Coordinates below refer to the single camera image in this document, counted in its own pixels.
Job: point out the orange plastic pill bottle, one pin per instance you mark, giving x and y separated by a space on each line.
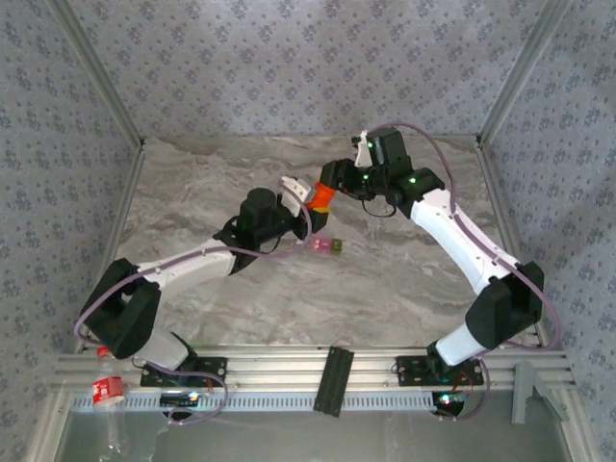
321 196

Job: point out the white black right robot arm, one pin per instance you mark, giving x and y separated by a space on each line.
447 231

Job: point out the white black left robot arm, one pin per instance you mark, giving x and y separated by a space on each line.
192 267

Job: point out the pink pill box blank lid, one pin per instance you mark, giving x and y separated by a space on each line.
316 244

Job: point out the green pill box Sun print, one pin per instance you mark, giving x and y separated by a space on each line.
337 246

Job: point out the circuit board with green light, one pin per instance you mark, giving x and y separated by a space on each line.
180 398
450 402

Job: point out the clear bottle with red label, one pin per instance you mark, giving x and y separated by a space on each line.
108 390

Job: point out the aluminium side rail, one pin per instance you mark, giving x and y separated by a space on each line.
495 187
124 202

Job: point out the aluminium front rail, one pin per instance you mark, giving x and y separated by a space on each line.
269 368

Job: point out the aluminium frame post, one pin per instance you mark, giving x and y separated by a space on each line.
101 72
518 72

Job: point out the black rail bracket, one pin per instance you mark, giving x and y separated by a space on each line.
334 380

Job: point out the grey corner bracket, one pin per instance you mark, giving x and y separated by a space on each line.
522 390

